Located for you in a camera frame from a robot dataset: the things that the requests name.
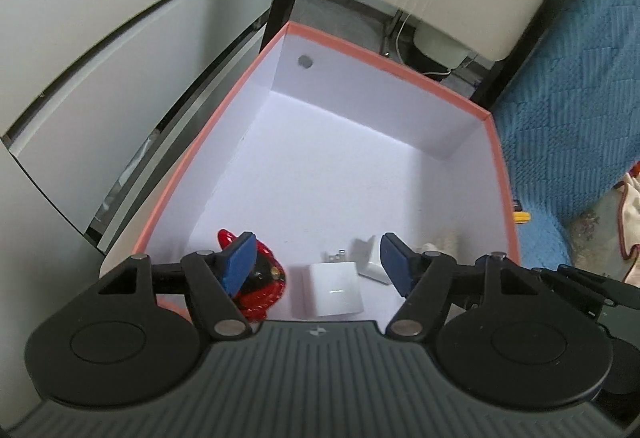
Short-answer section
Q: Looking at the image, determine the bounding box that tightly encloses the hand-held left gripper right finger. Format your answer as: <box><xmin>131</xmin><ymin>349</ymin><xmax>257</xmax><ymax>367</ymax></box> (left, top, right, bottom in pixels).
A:
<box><xmin>379</xmin><ymin>231</ymin><xmax>536</xmax><ymax>340</ymax></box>

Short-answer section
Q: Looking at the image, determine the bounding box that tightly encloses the white wardrobe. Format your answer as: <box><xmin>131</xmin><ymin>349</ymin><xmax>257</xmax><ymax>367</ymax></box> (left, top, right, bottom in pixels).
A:
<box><xmin>0</xmin><ymin>0</ymin><xmax>296</xmax><ymax>251</ymax></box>

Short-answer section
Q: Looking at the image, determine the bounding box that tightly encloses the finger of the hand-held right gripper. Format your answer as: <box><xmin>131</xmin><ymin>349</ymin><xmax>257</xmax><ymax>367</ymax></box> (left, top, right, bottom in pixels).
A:
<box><xmin>530</xmin><ymin>265</ymin><xmax>640</xmax><ymax>319</ymax></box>

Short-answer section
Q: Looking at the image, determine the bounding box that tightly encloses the pink cardboard box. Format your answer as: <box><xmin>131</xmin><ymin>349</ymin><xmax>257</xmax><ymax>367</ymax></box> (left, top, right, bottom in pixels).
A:
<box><xmin>134</xmin><ymin>22</ymin><xmax>521</xmax><ymax>324</ymax></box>

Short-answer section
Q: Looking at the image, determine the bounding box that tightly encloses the white cable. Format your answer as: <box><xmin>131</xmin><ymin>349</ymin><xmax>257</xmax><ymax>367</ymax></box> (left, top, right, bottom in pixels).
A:
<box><xmin>390</xmin><ymin>10</ymin><xmax>451</xmax><ymax>80</ymax></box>

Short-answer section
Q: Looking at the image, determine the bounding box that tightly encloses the blue quilted chair cushion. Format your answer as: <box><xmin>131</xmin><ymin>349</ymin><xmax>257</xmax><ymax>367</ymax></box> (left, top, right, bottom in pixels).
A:
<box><xmin>492</xmin><ymin>0</ymin><xmax>640</xmax><ymax>269</ymax></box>

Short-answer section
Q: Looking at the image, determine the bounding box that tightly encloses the red lion figurine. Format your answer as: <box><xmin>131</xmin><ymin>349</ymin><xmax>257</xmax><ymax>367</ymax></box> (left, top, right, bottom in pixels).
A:
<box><xmin>216</xmin><ymin>228</ymin><xmax>287</xmax><ymax>320</ymax></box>

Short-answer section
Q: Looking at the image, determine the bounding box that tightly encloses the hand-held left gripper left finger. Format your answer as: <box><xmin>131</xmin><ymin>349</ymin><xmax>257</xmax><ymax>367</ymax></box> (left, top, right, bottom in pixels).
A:
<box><xmin>80</xmin><ymin>231</ymin><xmax>257</xmax><ymax>340</ymax></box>

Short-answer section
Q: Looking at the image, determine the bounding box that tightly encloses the floral bedsheet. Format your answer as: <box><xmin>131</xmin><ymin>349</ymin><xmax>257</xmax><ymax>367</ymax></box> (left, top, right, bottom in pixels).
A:
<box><xmin>560</xmin><ymin>188</ymin><xmax>632</xmax><ymax>269</ymax></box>

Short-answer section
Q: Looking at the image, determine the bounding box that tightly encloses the white charger plug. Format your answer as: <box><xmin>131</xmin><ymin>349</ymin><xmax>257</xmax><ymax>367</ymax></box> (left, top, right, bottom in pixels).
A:
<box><xmin>300</xmin><ymin>248</ymin><xmax>366</xmax><ymax>319</ymax></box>

